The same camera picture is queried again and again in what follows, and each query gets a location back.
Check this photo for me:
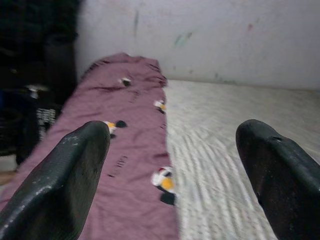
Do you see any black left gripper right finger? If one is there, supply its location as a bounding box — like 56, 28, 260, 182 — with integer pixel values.
235, 119, 320, 240

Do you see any black bag with white print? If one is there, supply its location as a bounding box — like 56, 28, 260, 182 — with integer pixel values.
0, 34, 78, 166

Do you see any grey quilted mattress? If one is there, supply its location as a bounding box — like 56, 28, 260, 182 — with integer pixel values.
159, 79, 320, 240

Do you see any purple blanket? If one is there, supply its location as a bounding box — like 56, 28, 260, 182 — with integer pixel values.
0, 51, 180, 240

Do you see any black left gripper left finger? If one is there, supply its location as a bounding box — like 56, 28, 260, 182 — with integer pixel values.
0, 120, 111, 240

